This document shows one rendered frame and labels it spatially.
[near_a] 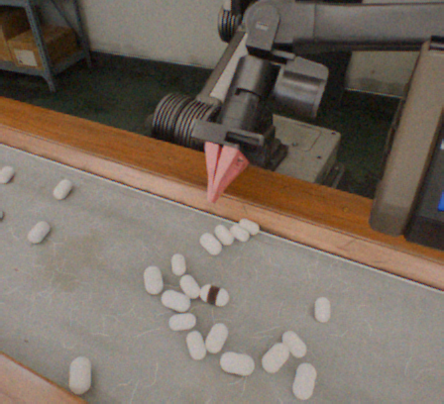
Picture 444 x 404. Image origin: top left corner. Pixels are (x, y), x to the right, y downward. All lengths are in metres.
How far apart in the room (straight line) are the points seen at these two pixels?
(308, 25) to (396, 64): 1.90
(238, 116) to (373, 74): 1.96
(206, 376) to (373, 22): 0.47
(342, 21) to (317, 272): 0.33
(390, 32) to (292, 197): 0.26
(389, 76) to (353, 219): 1.90
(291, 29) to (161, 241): 0.34
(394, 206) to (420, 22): 0.42
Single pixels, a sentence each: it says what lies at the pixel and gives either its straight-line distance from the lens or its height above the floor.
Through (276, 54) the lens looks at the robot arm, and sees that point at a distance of 0.54.
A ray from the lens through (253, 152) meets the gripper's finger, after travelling 0.53.
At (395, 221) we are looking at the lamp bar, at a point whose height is 1.05.
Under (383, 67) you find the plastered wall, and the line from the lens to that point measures 2.42.
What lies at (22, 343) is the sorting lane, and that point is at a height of 0.74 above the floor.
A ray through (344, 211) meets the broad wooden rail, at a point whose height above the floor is 0.77.
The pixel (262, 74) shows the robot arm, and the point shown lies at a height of 0.94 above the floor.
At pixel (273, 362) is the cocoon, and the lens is 0.45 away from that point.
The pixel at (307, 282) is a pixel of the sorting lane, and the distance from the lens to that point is 0.53.
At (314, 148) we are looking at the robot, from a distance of 1.23.
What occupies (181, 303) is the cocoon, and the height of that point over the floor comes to 0.76.
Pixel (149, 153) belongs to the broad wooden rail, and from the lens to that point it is 0.69.
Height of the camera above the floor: 1.16
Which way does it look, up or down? 40 degrees down
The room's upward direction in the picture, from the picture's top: straight up
